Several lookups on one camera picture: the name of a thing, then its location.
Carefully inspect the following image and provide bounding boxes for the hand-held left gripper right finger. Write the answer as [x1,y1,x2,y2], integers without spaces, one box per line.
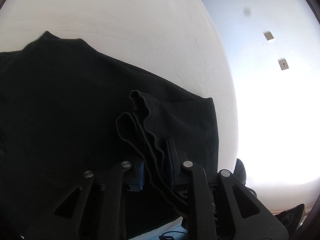
[165,137,289,240]

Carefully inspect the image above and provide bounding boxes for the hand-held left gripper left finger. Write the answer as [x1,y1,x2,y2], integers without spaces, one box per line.
[25,160,145,240]

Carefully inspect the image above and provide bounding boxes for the dark object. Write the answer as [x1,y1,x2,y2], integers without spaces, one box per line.
[274,204,305,233]

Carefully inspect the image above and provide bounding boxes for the black pants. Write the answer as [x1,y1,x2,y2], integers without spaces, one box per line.
[0,31,220,240]

